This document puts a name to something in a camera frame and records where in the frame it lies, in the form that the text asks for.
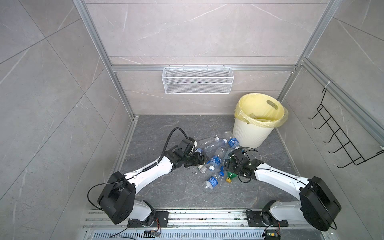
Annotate white bin with yellow bag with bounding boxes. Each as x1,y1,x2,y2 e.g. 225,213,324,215
233,93,289,149

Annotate clear bottle blue label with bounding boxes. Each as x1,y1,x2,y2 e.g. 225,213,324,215
224,130,240,149

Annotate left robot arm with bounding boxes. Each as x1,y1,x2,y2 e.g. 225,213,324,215
98,138,205,227

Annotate black wire hook rack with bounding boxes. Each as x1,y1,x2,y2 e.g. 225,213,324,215
308,88,384,169

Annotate clear bottle white cap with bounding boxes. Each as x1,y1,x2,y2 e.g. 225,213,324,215
197,137,220,149

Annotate pocari sweat bottle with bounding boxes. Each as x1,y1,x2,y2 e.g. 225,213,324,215
208,148,226,172

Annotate white label square bottle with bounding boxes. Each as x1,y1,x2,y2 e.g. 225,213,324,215
198,165,207,174

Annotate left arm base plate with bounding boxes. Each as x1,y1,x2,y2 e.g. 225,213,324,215
127,211,169,228

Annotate green sprite bottle right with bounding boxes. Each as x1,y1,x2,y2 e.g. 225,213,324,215
226,172,238,183

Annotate pocari bottle white cap front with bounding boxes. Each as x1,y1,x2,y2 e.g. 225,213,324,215
203,171,225,190

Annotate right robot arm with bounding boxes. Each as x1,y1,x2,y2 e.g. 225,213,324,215
224,147,342,232

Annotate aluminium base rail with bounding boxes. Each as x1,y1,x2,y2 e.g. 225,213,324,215
81,209,337,240

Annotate small blue label bottle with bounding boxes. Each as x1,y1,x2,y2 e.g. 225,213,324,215
195,148,205,155

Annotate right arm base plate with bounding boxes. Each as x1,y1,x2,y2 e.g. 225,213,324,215
245,209,289,227

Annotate white wire mesh basket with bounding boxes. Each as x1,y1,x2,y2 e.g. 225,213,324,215
162,67,234,95

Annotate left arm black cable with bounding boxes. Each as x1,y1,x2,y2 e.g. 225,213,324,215
157,127,190,164

